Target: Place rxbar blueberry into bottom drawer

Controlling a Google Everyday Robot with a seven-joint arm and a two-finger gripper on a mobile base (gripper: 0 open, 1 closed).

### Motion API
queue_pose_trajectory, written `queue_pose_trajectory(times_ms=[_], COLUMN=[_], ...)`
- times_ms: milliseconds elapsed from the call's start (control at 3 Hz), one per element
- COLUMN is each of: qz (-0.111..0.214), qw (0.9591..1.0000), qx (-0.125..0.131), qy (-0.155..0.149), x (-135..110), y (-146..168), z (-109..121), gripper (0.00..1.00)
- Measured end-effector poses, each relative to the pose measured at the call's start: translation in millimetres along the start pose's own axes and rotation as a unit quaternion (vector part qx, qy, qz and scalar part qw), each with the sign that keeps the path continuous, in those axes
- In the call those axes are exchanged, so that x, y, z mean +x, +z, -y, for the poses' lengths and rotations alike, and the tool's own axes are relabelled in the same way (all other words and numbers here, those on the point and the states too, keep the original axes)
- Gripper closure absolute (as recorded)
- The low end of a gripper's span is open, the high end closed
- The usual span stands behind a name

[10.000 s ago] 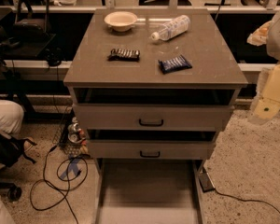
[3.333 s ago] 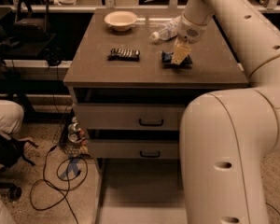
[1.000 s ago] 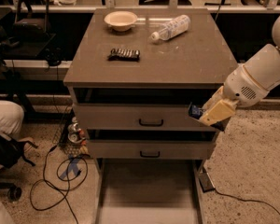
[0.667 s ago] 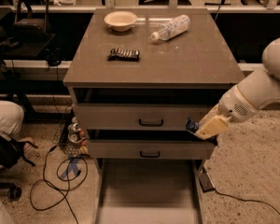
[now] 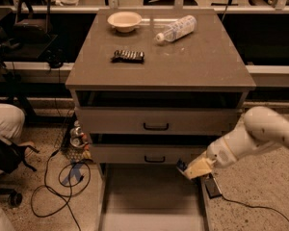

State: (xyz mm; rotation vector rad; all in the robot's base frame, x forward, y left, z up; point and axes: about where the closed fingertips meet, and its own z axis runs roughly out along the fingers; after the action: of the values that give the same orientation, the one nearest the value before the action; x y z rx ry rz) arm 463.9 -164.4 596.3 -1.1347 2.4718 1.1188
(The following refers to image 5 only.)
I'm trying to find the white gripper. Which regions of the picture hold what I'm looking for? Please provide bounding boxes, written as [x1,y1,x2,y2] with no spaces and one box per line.
[183,137,238,180]

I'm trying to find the blue rxbar blueberry wrapper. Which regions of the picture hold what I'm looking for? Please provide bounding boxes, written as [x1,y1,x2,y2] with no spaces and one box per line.
[176,159,187,172]

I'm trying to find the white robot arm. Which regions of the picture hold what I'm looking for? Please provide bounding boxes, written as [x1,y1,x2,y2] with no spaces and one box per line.
[176,106,289,180]

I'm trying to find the grey open bottom drawer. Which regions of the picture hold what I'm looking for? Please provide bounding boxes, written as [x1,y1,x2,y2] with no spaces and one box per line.
[96,164,212,231]

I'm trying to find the grey drawer cabinet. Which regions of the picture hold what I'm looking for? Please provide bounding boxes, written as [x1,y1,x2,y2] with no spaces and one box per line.
[65,7,257,231]

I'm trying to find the grey middle drawer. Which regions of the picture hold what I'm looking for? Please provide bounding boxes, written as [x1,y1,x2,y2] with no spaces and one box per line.
[90,144,206,165]

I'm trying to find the grey top drawer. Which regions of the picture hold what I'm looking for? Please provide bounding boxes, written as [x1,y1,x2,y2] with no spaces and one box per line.
[75,107,241,136]

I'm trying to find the black power adapter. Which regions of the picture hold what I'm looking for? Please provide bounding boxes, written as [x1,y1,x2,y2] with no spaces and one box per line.
[204,175,223,199]

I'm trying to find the metal cans on floor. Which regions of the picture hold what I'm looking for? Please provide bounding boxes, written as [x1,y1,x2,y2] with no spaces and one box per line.
[69,120,89,149]

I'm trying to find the dark striped snack bar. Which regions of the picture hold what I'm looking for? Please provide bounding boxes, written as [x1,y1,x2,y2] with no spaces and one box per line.
[111,50,145,64]

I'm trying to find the clear plastic water bottle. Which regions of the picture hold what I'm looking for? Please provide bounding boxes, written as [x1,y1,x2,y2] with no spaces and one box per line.
[155,15,197,42]

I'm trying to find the white bowl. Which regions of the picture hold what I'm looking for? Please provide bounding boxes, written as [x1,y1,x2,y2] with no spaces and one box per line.
[107,12,142,33]

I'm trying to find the black chair base caster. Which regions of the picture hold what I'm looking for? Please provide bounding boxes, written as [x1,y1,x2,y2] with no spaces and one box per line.
[0,188,23,208]

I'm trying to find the person leg white trousers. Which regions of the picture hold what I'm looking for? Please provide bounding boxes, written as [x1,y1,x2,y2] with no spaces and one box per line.
[0,103,33,174]

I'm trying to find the adapter cable on floor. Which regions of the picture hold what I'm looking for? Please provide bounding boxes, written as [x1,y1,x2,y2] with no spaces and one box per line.
[220,194,289,231]

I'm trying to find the black floor cable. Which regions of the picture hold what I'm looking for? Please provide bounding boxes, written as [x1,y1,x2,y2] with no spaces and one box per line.
[30,147,92,231]

